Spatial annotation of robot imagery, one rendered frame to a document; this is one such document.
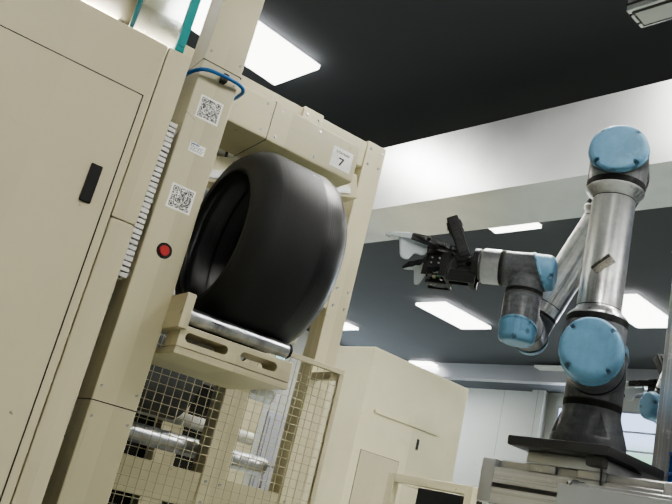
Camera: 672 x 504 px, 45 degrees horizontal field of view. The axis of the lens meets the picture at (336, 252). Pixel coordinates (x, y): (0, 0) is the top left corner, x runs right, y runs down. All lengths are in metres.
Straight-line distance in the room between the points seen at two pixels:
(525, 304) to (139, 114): 0.84
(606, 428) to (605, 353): 0.18
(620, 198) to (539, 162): 4.04
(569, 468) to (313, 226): 1.01
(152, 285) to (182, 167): 0.35
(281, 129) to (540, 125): 3.29
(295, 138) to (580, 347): 1.59
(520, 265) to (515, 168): 4.17
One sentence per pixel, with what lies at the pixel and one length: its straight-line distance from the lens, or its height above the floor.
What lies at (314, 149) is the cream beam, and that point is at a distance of 2.92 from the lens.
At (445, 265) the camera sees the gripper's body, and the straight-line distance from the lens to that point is 1.70.
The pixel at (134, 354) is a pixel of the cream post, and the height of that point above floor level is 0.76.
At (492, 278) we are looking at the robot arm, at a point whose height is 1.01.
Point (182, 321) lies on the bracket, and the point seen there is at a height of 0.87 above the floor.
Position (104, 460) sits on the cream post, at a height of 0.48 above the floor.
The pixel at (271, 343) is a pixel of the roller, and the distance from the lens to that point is 2.33.
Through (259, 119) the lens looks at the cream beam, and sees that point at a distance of 2.83.
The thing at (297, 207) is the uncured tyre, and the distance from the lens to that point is 2.27.
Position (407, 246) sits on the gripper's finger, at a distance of 1.72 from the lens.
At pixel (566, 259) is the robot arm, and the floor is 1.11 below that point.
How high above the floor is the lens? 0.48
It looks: 18 degrees up
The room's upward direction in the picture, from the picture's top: 14 degrees clockwise
